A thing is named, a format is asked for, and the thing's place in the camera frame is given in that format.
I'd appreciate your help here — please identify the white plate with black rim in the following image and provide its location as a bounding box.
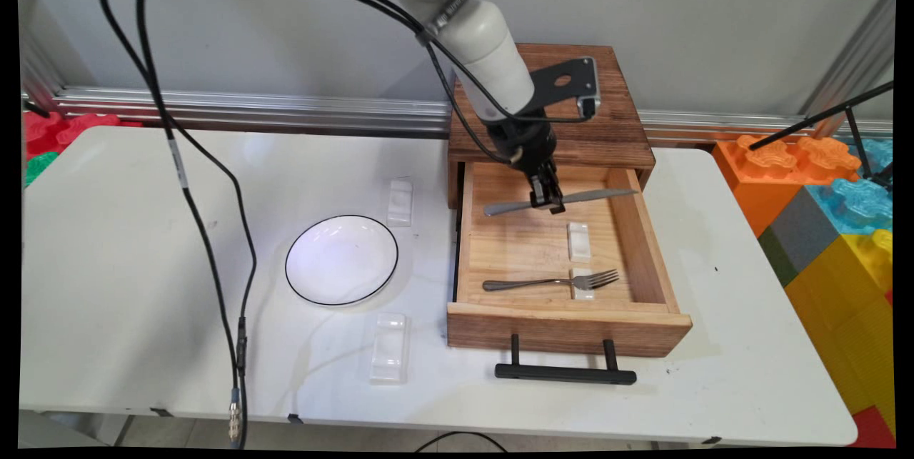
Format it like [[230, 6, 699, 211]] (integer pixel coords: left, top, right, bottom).
[[284, 213, 400, 307]]

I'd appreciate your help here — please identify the gray velcro cable strap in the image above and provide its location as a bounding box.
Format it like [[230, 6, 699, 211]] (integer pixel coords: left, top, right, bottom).
[[417, 0, 470, 44]]

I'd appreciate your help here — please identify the horizontal aluminium wall rail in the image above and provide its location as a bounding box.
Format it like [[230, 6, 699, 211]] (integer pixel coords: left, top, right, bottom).
[[21, 85, 895, 150]]

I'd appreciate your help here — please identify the orange foam block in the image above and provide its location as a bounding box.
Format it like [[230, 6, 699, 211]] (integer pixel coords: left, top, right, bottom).
[[711, 133, 862, 239]]

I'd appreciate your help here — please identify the black metal stand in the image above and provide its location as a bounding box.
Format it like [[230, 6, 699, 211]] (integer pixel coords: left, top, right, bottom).
[[748, 80, 895, 193]]

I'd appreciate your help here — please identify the green foam block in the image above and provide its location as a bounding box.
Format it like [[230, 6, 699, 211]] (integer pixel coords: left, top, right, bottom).
[[20, 150, 62, 191]]

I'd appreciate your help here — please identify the blue foam block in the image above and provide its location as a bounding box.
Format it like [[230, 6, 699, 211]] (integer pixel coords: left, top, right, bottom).
[[805, 138, 895, 236]]

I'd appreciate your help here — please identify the yellow foam block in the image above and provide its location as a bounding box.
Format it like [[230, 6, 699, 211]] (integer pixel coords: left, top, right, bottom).
[[784, 228, 898, 440]]

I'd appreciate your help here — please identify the black floor cable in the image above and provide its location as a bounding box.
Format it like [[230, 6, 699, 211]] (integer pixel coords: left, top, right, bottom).
[[413, 430, 509, 453]]

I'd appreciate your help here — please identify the gray foam block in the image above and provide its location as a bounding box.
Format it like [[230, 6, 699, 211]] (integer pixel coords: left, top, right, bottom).
[[758, 186, 844, 288]]

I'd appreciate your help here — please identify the dark wooden drawer cabinet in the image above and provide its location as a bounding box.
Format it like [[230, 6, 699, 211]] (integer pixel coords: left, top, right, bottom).
[[446, 43, 658, 211]]

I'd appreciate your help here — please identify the light wooden drawer, black handle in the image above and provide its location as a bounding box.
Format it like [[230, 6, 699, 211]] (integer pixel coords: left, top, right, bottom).
[[446, 161, 694, 386]]

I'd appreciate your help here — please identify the white ceramic cutlery rest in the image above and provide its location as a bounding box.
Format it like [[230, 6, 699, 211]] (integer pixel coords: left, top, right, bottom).
[[570, 268, 598, 302], [368, 311, 408, 384], [567, 221, 593, 264]]

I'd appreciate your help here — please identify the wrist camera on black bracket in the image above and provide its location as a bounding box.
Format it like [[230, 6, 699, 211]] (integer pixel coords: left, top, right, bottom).
[[528, 55, 603, 122]]

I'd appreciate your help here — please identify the red foam floor block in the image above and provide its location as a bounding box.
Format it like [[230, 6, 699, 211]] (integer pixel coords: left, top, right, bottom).
[[848, 405, 898, 450]]

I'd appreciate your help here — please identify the plain black cable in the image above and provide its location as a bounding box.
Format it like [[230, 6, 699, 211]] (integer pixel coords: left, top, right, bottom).
[[99, 0, 593, 450]]

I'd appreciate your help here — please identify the clear cutlery rest far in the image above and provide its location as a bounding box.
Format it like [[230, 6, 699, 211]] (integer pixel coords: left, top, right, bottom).
[[386, 178, 415, 228]]

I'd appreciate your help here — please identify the silver table knife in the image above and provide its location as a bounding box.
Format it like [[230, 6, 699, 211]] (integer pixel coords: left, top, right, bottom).
[[483, 188, 639, 218]]

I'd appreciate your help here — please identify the slanted aluminium frame post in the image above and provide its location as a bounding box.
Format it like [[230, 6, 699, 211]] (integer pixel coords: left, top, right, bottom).
[[798, 0, 898, 140]]

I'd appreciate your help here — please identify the silver fork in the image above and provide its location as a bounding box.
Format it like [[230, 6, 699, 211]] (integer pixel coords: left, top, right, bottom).
[[481, 269, 621, 294]]

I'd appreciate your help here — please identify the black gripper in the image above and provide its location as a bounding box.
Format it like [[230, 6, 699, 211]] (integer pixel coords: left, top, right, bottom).
[[488, 116, 567, 216]]

